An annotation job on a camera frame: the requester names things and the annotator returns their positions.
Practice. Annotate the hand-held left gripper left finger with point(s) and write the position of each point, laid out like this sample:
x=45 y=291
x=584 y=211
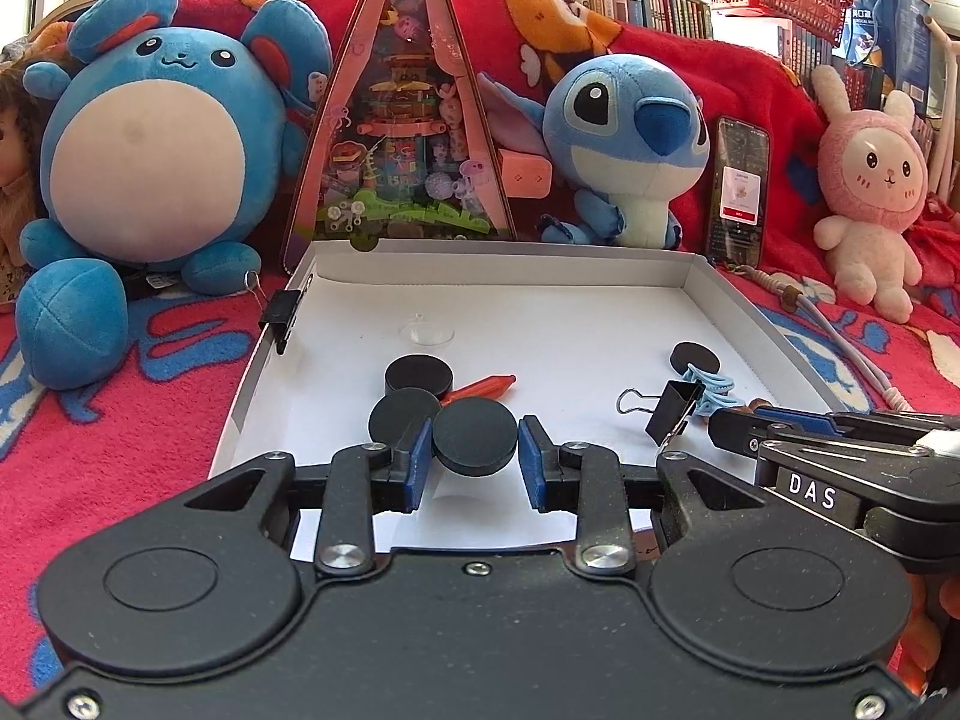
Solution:
x=418 y=469

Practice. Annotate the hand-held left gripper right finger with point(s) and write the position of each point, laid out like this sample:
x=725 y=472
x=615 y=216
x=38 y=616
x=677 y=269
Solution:
x=534 y=469

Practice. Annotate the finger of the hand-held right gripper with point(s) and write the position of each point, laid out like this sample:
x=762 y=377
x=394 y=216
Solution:
x=799 y=418
x=731 y=431

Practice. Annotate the blue hair clip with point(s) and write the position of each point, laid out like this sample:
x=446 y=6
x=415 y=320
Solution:
x=720 y=405
x=709 y=379

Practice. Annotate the round black disc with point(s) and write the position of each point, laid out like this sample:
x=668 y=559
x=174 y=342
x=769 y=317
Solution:
x=397 y=416
x=416 y=373
x=476 y=439

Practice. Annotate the large black binder clip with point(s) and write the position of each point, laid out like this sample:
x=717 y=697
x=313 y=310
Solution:
x=671 y=409

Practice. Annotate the black oval disc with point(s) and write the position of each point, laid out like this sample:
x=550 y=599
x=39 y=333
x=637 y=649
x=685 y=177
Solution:
x=694 y=356

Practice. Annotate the red plastic spindle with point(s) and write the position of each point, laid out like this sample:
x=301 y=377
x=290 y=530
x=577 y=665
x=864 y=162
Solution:
x=487 y=386

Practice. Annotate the clear suction cup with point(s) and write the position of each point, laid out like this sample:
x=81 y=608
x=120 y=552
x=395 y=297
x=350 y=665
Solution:
x=427 y=334

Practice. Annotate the white cardboard box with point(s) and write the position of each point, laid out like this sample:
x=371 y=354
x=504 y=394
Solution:
x=525 y=315

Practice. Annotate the person's right hand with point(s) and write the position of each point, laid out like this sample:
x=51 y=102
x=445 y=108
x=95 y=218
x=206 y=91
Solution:
x=926 y=630

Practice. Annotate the small black binder clip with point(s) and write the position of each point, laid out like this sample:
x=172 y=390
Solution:
x=281 y=315

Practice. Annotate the pink bunny plush toy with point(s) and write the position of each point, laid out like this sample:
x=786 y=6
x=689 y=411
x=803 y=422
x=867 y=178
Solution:
x=870 y=225

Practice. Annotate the crumpled red cloth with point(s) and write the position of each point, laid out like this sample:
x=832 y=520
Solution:
x=937 y=247

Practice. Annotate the black smartphone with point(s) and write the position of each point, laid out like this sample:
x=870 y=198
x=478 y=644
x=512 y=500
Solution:
x=739 y=195

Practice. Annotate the pink printed blanket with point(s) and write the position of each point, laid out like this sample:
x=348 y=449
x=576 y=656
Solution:
x=112 y=450

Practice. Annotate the blue alien plush toy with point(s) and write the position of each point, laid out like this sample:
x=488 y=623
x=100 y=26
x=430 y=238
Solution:
x=622 y=142

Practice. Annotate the triangular pink house model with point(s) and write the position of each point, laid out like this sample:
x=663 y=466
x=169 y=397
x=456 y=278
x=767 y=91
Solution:
x=401 y=135

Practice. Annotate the white pipe rack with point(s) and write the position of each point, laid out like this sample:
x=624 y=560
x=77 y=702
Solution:
x=945 y=112

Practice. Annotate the blue paper bag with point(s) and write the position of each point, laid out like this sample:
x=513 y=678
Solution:
x=885 y=37

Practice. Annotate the round blue plush toy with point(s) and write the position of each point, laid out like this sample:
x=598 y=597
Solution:
x=142 y=165

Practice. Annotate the row of books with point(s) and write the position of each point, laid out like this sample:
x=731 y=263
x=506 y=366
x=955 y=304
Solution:
x=652 y=4

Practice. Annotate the brown-haired doll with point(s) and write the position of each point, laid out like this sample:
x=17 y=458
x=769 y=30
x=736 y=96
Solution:
x=11 y=187

